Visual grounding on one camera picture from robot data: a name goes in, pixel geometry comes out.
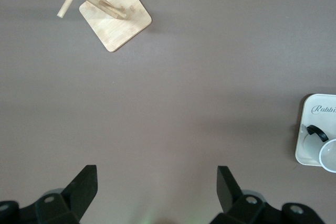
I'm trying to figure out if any wooden mug stand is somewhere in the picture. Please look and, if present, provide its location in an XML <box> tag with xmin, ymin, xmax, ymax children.
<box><xmin>47</xmin><ymin>0</ymin><xmax>153</xmax><ymax>53</ymax></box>

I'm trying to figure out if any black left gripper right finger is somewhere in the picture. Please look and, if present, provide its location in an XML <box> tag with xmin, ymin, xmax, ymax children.
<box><xmin>216</xmin><ymin>165</ymin><xmax>283</xmax><ymax>224</ymax></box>

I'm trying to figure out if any brown table cover sheet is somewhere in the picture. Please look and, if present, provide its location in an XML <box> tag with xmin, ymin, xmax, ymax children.
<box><xmin>0</xmin><ymin>0</ymin><xmax>336</xmax><ymax>224</ymax></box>

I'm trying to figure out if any cream tray with rabbit print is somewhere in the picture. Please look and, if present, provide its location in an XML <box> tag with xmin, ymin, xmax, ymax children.
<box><xmin>294</xmin><ymin>93</ymin><xmax>336</xmax><ymax>167</ymax></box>

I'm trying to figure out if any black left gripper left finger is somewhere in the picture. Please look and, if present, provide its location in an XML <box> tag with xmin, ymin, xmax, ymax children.
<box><xmin>19</xmin><ymin>165</ymin><xmax>98</xmax><ymax>224</ymax></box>

